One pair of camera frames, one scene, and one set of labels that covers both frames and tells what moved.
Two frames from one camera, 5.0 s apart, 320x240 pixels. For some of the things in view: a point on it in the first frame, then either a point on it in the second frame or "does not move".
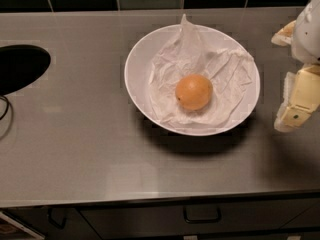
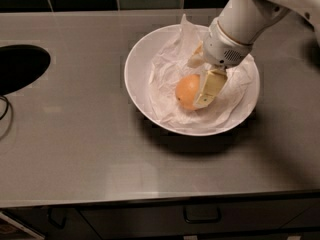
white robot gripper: (307, 37) → (222, 48)
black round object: (20, 64) does not move
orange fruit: (193, 92) does not move
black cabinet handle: (50, 218) does not move
